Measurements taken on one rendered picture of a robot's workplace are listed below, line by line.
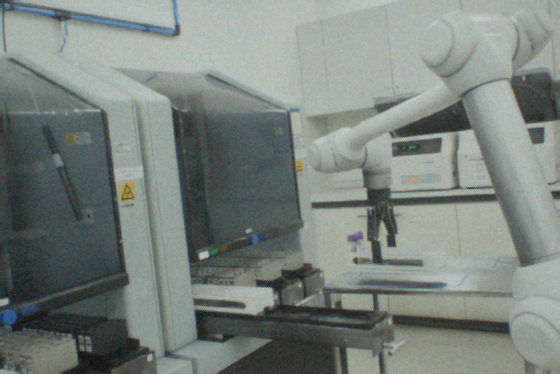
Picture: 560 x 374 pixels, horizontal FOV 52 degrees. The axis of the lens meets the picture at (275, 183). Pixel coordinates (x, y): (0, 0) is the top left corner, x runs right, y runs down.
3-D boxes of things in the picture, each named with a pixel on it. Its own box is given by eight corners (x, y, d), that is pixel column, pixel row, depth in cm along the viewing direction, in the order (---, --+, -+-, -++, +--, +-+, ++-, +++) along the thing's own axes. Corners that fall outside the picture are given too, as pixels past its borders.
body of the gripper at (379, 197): (383, 188, 174) (386, 219, 175) (395, 185, 181) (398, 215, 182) (361, 190, 179) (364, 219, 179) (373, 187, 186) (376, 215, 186)
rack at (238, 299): (176, 312, 176) (173, 292, 176) (198, 303, 184) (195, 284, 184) (255, 319, 160) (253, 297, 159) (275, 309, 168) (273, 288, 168)
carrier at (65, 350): (73, 363, 133) (70, 337, 133) (79, 364, 132) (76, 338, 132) (28, 383, 124) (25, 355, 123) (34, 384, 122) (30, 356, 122)
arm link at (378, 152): (377, 168, 187) (345, 172, 180) (372, 120, 186) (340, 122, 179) (401, 166, 178) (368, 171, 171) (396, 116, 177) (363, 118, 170)
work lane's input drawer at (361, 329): (166, 335, 177) (162, 306, 176) (195, 321, 188) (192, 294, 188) (390, 361, 137) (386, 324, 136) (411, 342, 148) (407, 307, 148)
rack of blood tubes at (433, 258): (345, 271, 185) (343, 252, 184) (360, 265, 192) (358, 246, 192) (435, 276, 167) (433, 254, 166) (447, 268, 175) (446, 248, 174)
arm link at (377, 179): (396, 167, 181) (398, 186, 181) (370, 169, 186) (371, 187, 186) (383, 169, 173) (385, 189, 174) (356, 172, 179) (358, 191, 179)
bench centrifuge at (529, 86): (458, 190, 359) (448, 78, 356) (482, 180, 411) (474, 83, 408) (557, 185, 329) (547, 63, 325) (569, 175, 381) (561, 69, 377)
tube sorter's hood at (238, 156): (81, 260, 195) (58, 70, 191) (200, 230, 245) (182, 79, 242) (197, 263, 166) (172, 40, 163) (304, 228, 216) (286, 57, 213)
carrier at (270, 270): (277, 275, 205) (275, 259, 204) (282, 276, 204) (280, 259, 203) (258, 283, 195) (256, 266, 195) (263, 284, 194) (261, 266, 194)
